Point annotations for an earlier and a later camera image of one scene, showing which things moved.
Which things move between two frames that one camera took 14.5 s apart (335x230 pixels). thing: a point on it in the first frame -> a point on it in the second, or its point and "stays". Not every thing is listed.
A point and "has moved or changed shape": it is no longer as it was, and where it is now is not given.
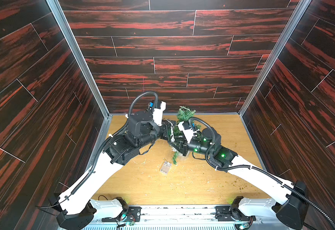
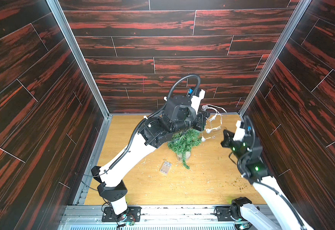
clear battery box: x=165 y=167 stays
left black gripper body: x=161 y=132 -> x=195 y=124
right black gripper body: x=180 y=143 -> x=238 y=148
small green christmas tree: x=184 y=115 has moved or changed shape
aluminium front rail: x=183 y=218 stays
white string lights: x=172 y=140 has moved or changed shape
